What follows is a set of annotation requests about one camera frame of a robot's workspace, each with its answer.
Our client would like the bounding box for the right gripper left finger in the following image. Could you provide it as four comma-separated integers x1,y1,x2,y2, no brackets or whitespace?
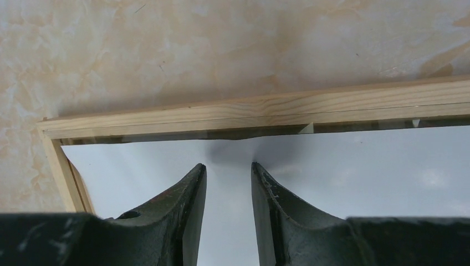
1,164,207,265

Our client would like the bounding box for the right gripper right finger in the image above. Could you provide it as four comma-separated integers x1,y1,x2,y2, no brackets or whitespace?
251,162,469,265

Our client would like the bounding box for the printed photo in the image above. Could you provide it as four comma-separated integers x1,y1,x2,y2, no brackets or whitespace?
63,126,469,265

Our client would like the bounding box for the wooden picture frame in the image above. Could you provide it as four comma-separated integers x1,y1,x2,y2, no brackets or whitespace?
37,75,469,212

